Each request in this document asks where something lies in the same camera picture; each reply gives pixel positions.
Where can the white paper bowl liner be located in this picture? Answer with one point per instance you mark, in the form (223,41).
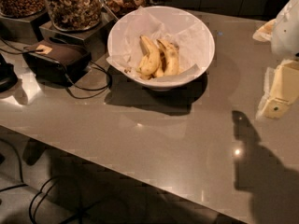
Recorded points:
(160,47)

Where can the white ceramic bowl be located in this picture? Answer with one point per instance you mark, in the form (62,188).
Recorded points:
(195,44)

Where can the glass jar of mixed nuts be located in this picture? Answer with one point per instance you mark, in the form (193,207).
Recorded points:
(74,15)

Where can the dark brown box device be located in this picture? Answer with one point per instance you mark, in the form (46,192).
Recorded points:
(56,62)

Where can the glass jar of almonds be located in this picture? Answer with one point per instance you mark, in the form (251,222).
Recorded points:
(20,8)

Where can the steel jar stand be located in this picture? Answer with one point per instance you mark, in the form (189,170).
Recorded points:
(25,30)
(93,40)

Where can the right steel jar stand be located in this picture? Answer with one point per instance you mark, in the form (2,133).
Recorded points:
(93,40)

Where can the black round object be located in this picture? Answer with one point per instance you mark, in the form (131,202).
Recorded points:
(8,77)

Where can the left steel jar stand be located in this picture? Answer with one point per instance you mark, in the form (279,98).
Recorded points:
(25,30)

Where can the small lower banana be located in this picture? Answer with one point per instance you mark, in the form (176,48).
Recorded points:
(158,73)

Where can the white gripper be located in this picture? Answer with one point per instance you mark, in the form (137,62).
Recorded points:
(286,32)

